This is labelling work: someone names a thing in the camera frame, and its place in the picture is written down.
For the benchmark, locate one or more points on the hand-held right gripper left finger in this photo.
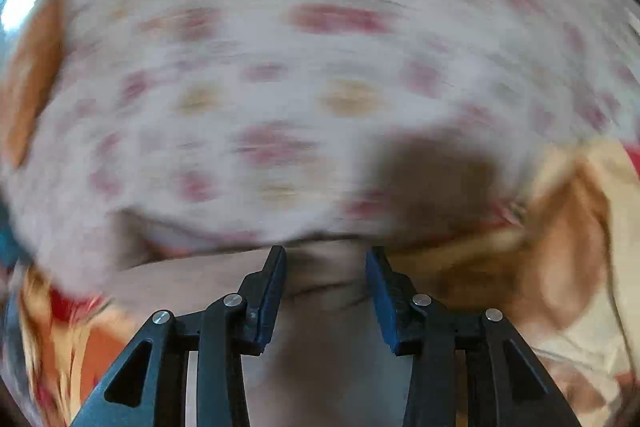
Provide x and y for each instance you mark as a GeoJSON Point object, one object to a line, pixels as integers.
{"type": "Point", "coordinates": [272, 302]}

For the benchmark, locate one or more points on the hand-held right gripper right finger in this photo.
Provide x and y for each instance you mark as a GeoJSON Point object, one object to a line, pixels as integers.
{"type": "Point", "coordinates": [382, 302]}

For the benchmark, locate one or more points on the beige zip jacket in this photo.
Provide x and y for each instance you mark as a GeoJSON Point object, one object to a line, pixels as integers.
{"type": "Point", "coordinates": [325, 332]}

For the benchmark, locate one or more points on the orange yellow printed blanket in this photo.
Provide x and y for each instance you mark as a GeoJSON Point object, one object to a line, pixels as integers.
{"type": "Point", "coordinates": [575, 257]}

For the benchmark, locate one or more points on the floral print quilt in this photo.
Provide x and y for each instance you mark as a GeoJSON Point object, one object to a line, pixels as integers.
{"type": "Point", "coordinates": [300, 57]}

